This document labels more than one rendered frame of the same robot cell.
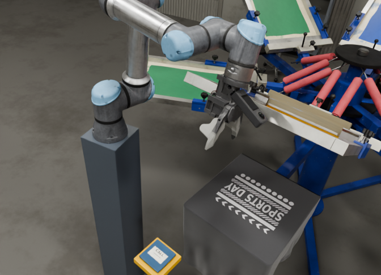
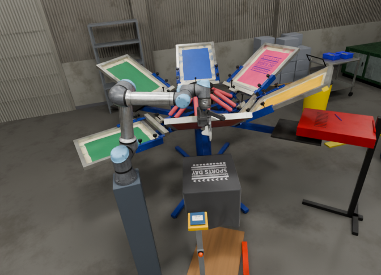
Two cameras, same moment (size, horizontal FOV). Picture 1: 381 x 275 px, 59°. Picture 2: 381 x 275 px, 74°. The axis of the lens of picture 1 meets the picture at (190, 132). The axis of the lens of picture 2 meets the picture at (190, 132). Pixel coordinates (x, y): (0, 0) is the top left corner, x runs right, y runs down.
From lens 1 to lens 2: 0.83 m
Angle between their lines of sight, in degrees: 31
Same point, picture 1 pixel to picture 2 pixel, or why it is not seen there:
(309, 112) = not seen: hidden behind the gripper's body
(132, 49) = (127, 122)
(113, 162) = (140, 191)
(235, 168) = (187, 164)
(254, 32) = (207, 83)
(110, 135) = (131, 177)
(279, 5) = (136, 79)
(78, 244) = not seen: outside the picture
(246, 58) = (208, 94)
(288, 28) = (149, 88)
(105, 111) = (126, 164)
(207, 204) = (193, 186)
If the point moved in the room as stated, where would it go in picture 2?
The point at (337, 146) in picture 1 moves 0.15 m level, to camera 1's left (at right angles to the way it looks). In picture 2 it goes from (248, 114) to (232, 122)
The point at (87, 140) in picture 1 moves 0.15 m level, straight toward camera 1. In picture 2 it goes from (118, 189) to (136, 196)
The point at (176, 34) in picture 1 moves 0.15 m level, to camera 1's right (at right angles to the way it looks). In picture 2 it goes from (183, 95) to (204, 88)
